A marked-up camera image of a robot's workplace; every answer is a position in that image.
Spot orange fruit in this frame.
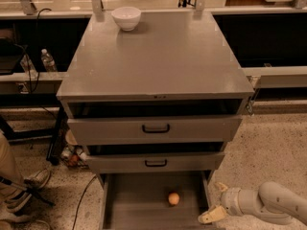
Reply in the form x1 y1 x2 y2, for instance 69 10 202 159
168 192 180 206

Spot grey middle drawer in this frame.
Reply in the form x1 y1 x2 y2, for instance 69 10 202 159
86 152 224 173

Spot black floor cable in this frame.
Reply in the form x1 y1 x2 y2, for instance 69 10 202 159
71 173 98 230

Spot grey top drawer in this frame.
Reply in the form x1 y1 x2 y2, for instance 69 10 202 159
68 115 242 146

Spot clutter of small items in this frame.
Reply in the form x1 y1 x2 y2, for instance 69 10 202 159
60 130 87 168

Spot white ceramic bowl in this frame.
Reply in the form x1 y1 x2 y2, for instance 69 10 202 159
111 7 141 31

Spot grey metal drawer cabinet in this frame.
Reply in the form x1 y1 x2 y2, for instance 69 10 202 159
56 10 255 184

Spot black tripod stand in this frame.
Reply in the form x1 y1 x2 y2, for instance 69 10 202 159
0 176 55 207

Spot grey open bottom drawer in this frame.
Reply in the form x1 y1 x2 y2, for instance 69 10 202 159
99 172 224 230

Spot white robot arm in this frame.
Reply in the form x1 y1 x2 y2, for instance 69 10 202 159
198 181 307 225

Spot black power cable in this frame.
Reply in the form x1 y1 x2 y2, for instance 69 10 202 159
13 7 59 120

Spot grey sneaker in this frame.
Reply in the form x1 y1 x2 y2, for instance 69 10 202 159
4 168 52 213

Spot person's leg beige trousers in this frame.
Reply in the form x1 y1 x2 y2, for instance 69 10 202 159
0 133 24 204

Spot clear plastic water bottle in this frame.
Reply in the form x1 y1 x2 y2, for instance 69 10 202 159
41 49 58 72

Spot black table frame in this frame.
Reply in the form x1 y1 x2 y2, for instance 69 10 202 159
0 94 65 165

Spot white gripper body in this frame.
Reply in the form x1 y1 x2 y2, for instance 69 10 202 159
221 188 242 216

